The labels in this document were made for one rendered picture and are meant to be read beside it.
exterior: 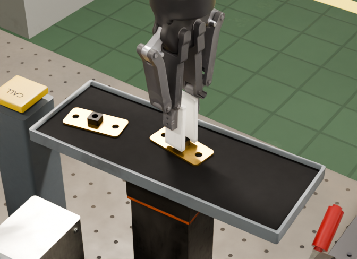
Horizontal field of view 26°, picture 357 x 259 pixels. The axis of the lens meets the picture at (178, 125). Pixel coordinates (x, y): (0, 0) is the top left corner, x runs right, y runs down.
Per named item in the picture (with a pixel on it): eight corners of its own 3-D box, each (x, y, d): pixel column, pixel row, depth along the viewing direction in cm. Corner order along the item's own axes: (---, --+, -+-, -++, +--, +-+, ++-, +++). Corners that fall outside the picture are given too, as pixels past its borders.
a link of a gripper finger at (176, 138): (186, 105, 95) (183, 108, 95) (185, 149, 99) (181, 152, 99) (169, 96, 97) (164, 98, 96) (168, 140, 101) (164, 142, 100)
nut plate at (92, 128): (61, 123, 105) (60, 117, 104) (74, 108, 107) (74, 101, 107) (117, 138, 102) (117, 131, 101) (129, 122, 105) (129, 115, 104)
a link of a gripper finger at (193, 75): (172, 14, 91) (180, 9, 91) (178, 88, 98) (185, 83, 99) (197, 26, 89) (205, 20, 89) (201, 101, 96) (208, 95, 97)
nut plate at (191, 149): (147, 139, 102) (147, 132, 101) (167, 126, 104) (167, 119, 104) (195, 167, 98) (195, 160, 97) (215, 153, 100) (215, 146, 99)
